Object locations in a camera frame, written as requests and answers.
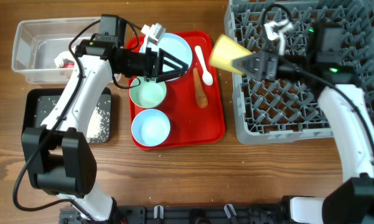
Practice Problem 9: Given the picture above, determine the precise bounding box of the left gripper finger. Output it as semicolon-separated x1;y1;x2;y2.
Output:
157;49;189;70
155;69;187;83

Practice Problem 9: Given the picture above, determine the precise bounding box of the light blue plate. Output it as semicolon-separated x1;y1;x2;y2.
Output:
139;33;192;82

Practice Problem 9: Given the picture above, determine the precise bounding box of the green bowl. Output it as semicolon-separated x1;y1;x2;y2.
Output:
129;78;167;109

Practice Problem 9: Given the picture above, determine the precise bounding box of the yellow cup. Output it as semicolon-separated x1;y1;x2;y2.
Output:
209;34;253;75

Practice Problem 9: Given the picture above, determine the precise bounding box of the white plastic spoon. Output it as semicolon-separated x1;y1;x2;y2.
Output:
194;45;213;86

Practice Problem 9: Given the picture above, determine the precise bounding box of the orange carrot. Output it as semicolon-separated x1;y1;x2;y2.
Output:
193;68;208;108

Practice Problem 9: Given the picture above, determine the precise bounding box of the light blue bowl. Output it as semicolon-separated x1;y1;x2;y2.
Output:
131;109;171;147

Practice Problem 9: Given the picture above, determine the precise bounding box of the red snack wrapper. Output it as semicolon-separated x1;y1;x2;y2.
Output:
60;62;75;77

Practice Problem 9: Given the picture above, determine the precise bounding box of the white tissue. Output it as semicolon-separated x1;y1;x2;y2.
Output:
54;51;74;68

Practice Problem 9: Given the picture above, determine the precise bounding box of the white rice pile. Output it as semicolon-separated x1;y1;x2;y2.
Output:
34;96;111;142

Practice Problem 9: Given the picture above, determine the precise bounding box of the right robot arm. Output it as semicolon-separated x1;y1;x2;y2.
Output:
227;22;374;223

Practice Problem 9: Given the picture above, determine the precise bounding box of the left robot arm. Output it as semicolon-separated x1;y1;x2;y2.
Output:
21;14;189;223

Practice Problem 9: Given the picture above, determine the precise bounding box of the grey dishwasher rack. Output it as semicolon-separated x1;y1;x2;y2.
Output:
224;0;374;144

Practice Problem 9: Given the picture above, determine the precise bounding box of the black waste tray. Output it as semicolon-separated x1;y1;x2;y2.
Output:
21;88;112;144

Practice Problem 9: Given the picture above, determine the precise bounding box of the clear plastic bin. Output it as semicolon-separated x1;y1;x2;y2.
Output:
11;16;124;85

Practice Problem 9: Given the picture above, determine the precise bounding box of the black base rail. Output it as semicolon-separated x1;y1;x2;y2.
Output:
58;203;335;224

